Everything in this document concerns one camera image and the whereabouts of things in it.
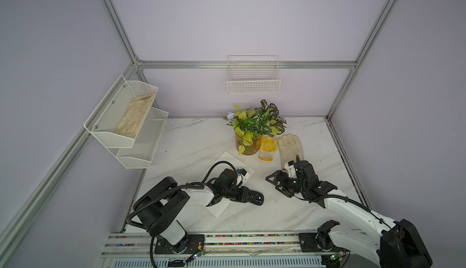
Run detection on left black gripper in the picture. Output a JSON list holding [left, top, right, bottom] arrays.
[[223, 186, 256, 203]]

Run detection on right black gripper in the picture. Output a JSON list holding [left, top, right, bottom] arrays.
[[266, 170, 307, 196]]

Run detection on black wireless mouse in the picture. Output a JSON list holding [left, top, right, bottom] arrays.
[[249, 191, 264, 206]]

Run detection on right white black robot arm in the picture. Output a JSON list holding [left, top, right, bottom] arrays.
[[265, 158, 433, 268]]

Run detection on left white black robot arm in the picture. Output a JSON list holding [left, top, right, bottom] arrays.
[[125, 160, 265, 268]]

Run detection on yellow glass cup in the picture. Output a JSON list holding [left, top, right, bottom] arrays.
[[258, 135, 278, 161]]

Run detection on beige work glove on table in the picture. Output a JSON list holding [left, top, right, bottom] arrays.
[[278, 133, 304, 170]]

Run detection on potted green plant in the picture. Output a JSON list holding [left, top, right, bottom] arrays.
[[223, 99, 286, 155]]

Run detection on beige glove in basket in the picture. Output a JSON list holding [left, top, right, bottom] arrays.
[[114, 93, 155, 138]]

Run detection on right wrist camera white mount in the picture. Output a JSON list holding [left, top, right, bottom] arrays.
[[284, 161, 297, 178]]

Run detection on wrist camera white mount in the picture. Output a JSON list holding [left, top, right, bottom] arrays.
[[236, 169, 251, 186], [284, 161, 297, 178]]

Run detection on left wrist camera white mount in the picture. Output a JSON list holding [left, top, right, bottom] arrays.
[[236, 169, 251, 186]]

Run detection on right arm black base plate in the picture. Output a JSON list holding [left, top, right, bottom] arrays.
[[298, 232, 343, 253]]

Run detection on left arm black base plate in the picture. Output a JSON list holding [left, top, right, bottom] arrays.
[[154, 234, 205, 255]]

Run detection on white wire wall basket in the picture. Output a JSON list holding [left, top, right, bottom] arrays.
[[226, 55, 281, 95]]

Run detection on aluminium front rail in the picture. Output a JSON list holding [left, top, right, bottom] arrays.
[[96, 228, 410, 268]]

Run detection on white two-tier wall basket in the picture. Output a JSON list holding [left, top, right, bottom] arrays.
[[84, 76, 168, 169]]

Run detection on aluminium frame profiles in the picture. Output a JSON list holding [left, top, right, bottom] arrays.
[[1, 0, 399, 266]]

